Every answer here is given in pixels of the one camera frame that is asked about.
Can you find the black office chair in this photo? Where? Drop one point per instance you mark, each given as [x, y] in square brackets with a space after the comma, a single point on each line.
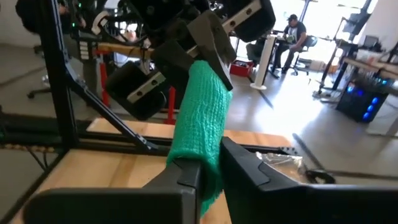
[311, 42]

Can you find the red crate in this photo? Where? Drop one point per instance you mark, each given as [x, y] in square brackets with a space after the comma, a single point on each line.
[241, 70]

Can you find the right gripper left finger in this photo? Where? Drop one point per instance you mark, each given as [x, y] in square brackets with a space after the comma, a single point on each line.
[124, 205]

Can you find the teal green elastic bandage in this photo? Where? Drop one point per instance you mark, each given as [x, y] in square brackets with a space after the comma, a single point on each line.
[202, 124]

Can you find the white cylindrical post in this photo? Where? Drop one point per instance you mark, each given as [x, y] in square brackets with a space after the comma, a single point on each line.
[265, 62]

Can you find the wooden desk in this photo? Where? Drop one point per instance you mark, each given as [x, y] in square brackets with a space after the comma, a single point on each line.
[373, 65]

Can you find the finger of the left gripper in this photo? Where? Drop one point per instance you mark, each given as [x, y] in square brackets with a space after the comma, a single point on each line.
[172, 62]
[211, 40]

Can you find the black computer with blue lights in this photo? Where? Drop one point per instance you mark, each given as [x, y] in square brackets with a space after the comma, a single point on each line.
[357, 105]

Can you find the clear plastic bag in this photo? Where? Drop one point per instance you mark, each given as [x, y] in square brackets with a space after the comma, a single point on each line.
[280, 165]

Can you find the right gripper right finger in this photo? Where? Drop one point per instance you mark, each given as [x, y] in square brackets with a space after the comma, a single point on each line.
[264, 199]

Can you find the person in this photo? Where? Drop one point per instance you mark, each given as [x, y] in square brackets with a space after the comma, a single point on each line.
[293, 31]

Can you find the red metal leg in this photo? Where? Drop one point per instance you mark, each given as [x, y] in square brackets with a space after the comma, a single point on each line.
[104, 84]
[170, 105]

